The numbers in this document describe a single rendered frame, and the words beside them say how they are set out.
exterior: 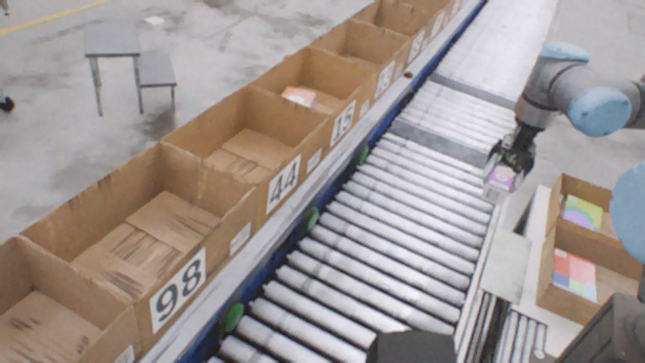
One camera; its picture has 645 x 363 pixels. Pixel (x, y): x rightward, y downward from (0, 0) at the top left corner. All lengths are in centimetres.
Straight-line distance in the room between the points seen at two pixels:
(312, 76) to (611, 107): 118
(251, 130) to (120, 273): 66
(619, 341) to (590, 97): 46
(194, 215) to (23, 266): 39
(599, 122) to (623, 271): 88
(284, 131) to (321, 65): 40
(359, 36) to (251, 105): 78
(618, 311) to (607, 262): 62
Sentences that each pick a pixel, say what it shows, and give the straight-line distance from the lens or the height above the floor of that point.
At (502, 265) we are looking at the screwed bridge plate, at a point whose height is 75.
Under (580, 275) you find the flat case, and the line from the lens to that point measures 161.
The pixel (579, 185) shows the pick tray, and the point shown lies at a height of 82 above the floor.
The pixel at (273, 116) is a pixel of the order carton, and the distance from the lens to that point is 151.
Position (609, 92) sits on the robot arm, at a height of 146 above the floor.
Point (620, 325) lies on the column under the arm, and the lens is 111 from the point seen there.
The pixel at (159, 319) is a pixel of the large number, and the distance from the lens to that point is 101.
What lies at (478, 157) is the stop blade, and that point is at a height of 78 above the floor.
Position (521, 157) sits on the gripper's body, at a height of 123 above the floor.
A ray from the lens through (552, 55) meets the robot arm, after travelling 103.
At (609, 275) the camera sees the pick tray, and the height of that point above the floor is 76.
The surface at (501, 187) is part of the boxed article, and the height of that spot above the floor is 112.
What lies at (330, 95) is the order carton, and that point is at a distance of 184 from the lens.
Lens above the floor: 178
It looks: 39 degrees down
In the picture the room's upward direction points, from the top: 12 degrees clockwise
